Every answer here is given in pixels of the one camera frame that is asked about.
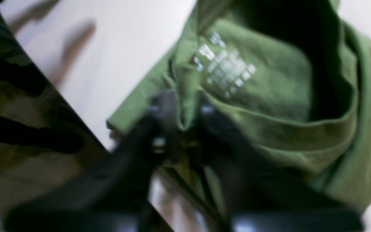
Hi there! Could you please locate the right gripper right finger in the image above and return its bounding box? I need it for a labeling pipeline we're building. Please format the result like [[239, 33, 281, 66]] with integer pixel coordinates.
[[198, 97, 365, 232]]

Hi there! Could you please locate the green t-shirt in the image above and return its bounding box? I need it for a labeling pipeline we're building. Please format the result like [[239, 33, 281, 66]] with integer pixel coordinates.
[[107, 0, 371, 213]]

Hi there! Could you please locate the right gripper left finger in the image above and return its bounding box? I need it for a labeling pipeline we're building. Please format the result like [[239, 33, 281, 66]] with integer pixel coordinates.
[[4, 91, 176, 232]]

